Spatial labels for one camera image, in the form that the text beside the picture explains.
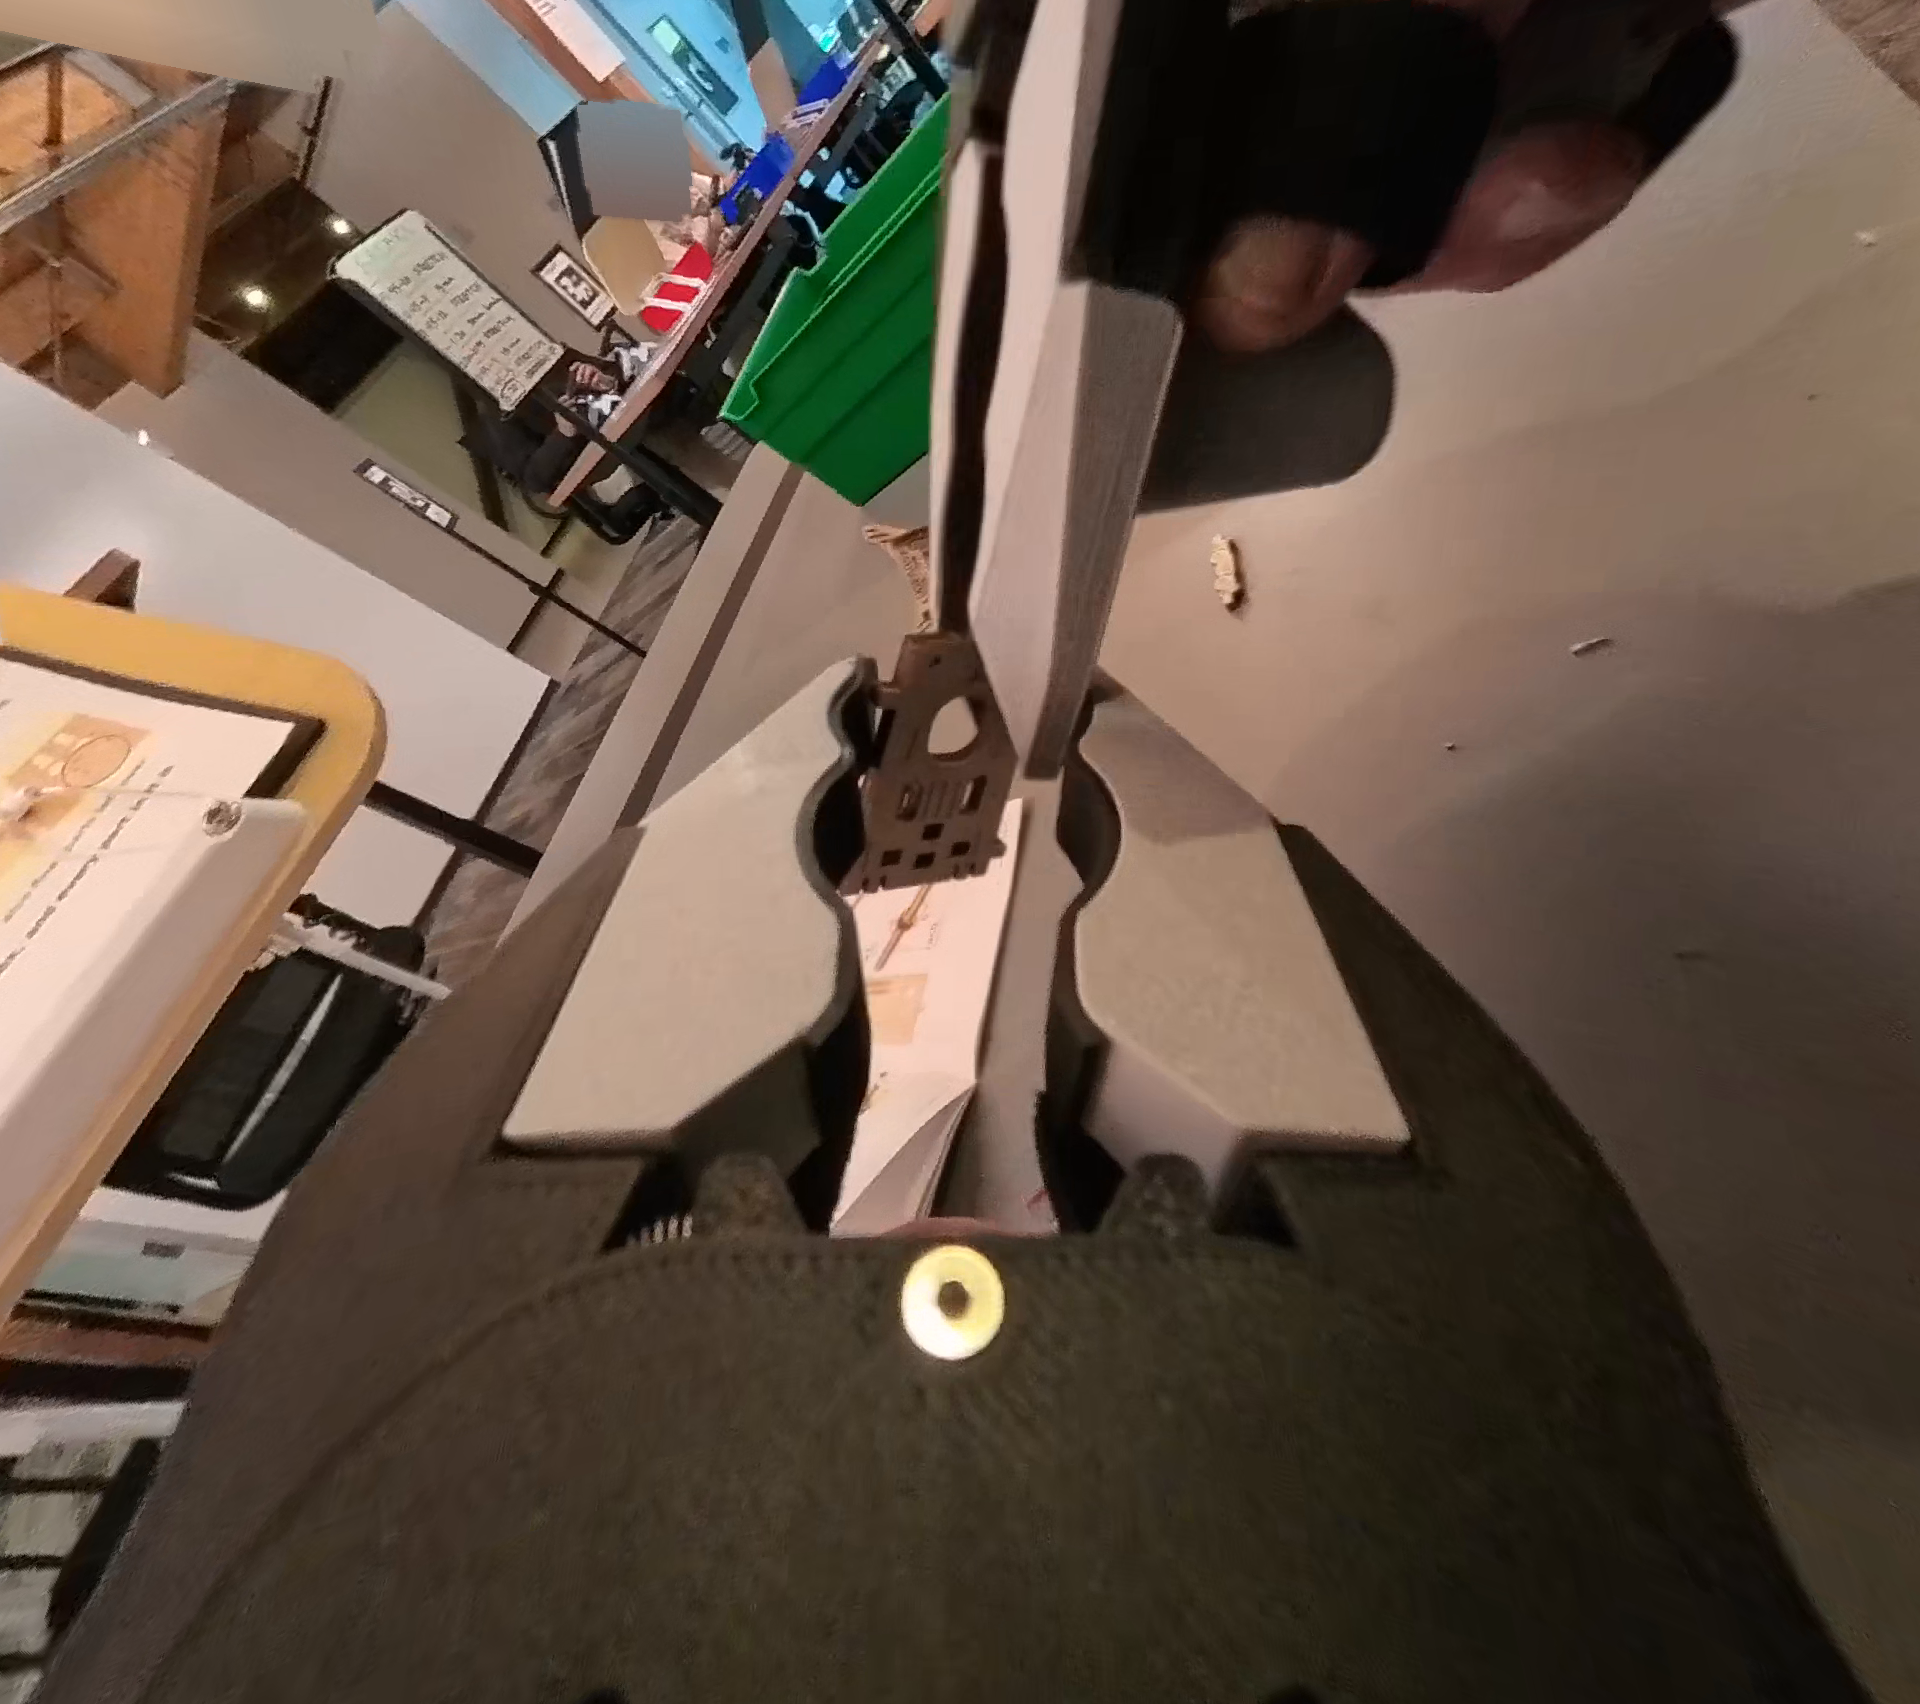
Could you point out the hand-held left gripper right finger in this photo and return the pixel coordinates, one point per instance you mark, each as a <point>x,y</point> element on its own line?
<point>1230,984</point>

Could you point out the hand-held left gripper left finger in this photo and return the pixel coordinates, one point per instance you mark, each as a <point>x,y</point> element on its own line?
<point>675,984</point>

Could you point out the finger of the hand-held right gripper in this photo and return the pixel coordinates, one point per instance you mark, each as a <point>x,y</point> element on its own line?
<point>1050,459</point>
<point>957,309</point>

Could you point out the wooden model assembly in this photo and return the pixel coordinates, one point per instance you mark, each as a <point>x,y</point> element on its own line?
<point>904,572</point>

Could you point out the wooden model part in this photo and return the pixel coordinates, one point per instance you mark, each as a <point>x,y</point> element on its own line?
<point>923,790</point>

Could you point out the green storage bin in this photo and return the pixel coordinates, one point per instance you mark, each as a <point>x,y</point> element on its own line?
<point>855,355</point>

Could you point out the small wooden strip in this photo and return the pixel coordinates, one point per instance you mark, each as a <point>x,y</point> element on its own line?
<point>1228,572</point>

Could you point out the blue storage bin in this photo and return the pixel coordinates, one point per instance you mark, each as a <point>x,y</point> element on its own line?
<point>757,177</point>

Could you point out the white instruction booklet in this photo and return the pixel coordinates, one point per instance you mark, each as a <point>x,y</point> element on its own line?
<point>914,1029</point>

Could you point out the long brown workbench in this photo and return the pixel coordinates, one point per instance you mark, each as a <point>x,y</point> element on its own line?
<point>690,317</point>

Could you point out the red storage bin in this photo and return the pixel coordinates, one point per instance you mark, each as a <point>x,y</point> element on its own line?
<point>682,291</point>

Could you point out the square black white marker sign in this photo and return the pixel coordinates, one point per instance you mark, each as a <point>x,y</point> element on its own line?
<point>574,286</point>

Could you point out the black office chair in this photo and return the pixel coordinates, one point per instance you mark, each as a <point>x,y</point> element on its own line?
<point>255,1074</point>

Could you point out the handwritten whiteboard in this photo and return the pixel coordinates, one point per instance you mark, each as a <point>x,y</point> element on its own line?
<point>452,309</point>

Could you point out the wooden display board with sheet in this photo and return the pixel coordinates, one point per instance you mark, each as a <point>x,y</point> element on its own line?
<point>149,923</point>

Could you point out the long black white marker sign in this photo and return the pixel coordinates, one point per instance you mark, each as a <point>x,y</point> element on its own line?
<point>402,491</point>

